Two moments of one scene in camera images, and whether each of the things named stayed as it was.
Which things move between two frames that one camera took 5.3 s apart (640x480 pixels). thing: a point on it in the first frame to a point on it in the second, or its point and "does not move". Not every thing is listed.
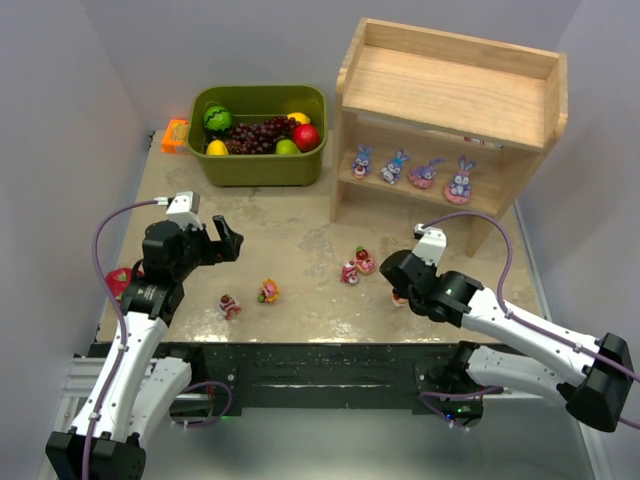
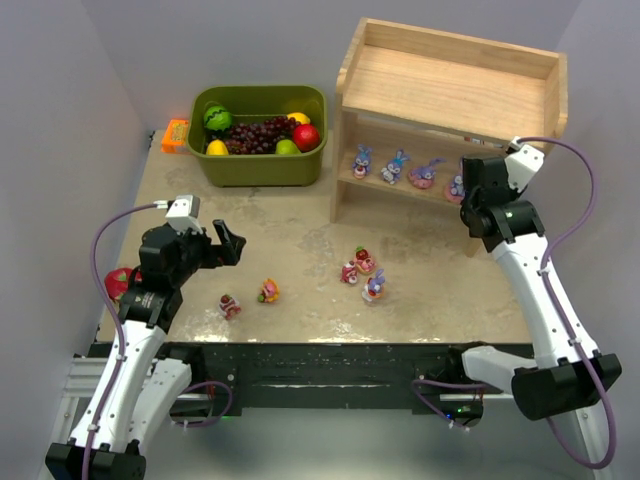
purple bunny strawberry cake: x=361 y=164 does not move
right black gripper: x=403 y=282 to x=473 y=187
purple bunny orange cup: x=399 y=301 to x=373 y=288
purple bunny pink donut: x=460 y=189 does not move
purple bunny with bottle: x=392 y=171 does not move
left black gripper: x=208 y=245 does not move
